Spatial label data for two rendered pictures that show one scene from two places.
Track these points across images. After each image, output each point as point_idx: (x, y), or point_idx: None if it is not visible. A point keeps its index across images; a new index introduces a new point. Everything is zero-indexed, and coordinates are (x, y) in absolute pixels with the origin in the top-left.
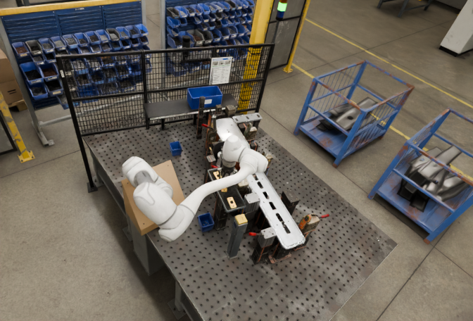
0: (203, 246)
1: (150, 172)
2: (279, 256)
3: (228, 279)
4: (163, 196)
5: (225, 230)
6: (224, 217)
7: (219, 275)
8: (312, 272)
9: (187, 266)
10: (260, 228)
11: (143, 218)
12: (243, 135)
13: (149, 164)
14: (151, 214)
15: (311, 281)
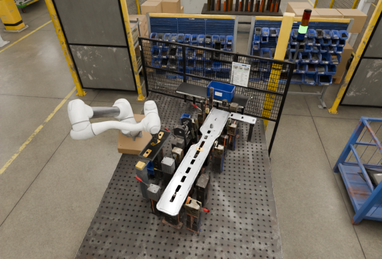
0: (137, 180)
1: (121, 110)
2: (167, 220)
3: (128, 207)
4: (78, 109)
5: (160, 181)
6: (157, 168)
7: (127, 201)
8: (181, 251)
9: (119, 183)
10: None
11: (121, 142)
12: None
13: (163, 120)
14: (69, 116)
15: (172, 257)
